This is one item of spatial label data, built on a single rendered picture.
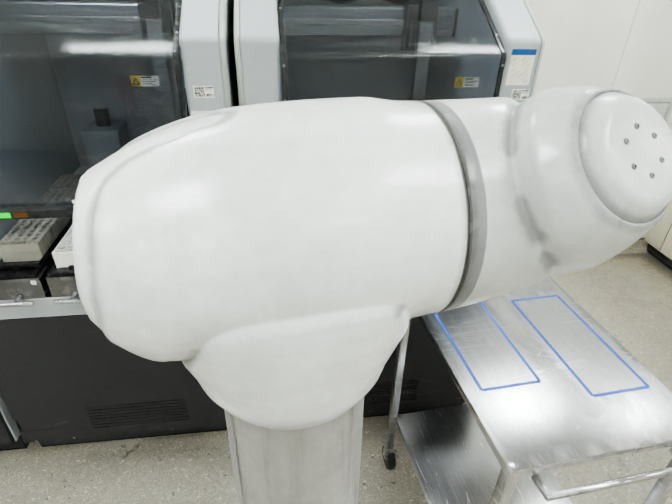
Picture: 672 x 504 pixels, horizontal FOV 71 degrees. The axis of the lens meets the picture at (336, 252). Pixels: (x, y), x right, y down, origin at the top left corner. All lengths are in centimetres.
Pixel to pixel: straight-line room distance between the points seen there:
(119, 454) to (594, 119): 200
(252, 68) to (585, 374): 110
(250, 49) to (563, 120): 112
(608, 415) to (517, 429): 20
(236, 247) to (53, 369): 165
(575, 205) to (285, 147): 14
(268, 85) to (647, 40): 224
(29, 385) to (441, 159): 177
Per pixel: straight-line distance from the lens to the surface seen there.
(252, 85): 134
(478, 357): 119
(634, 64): 311
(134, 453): 209
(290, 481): 35
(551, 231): 26
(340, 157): 22
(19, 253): 168
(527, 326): 132
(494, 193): 25
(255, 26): 136
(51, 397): 194
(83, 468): 212
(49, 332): 173
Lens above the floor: 160
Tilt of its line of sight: 32 degrees down
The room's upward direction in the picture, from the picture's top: 1 degrees clockwise
